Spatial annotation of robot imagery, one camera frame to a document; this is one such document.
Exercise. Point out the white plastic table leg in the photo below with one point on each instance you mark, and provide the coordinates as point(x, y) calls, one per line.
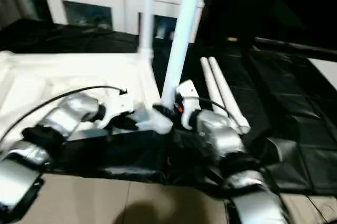
point(229, 95)
point(181, 29)
point(216, 84)
point(147, 13)

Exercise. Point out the white plastic table top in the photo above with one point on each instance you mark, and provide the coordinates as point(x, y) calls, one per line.
point(58, 82)

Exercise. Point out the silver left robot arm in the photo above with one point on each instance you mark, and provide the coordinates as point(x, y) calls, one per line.
point(37, 145)

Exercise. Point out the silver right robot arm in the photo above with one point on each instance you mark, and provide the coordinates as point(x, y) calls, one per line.
point(231, 161)

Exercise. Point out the small tan tag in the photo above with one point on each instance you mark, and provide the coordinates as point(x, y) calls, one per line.
point(232, 39)

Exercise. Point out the black work mat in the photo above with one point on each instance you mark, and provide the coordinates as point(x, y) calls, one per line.
point(295, 108)

